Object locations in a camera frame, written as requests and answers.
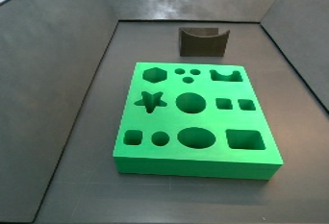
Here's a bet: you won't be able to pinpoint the green foam shape board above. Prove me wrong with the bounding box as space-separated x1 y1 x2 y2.
114 62 282 180

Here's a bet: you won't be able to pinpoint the dark grey curved fixture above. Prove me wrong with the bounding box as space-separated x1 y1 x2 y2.
179 27 230 57

